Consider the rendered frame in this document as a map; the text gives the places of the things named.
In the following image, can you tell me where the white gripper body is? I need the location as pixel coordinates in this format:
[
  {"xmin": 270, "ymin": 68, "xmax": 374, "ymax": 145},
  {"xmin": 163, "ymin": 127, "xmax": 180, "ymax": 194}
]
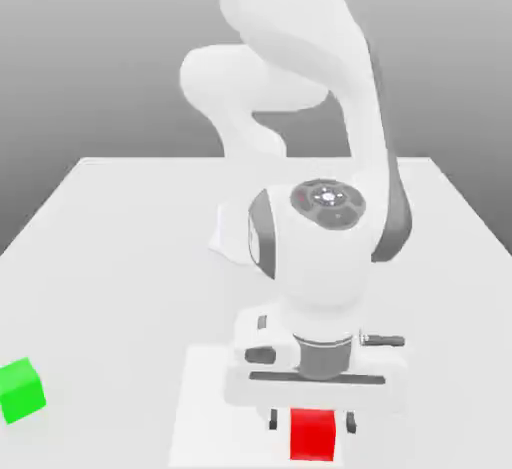
[{"xmin": 222, "ymin": 351, "xmax": 408, "ymax": 415}]

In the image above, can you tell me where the small red cube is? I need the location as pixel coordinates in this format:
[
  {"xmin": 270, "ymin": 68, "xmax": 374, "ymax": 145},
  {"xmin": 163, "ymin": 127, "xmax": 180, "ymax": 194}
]
[{"xmin": 288, "ymin": 407, "xmax": 337, "ymax": 463}]

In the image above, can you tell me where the small green cube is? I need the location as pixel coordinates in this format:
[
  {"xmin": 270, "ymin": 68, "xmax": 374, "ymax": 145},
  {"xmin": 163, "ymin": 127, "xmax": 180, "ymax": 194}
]
[{"xmin": 0, "ymin": 356, "xmax": 48, "ymax": 427}]

